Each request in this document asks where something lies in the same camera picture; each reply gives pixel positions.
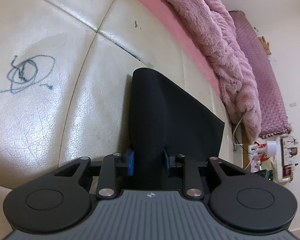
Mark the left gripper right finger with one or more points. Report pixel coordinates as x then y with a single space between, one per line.
174 164

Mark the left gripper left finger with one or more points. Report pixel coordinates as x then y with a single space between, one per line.
124 163

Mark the black pants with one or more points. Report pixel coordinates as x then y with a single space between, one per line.
164 120

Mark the white plug adapter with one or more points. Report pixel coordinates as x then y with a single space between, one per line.
270 149

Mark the purple dotted cushion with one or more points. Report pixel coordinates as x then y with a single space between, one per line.
274 119

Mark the white power strip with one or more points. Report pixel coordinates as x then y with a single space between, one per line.
279 168

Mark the cream leather mattress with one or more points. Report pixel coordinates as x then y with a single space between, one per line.
65 75

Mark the pink fluffy blanket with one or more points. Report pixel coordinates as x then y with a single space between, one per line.
213 30

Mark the pink bed sheet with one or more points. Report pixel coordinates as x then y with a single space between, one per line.
166 14

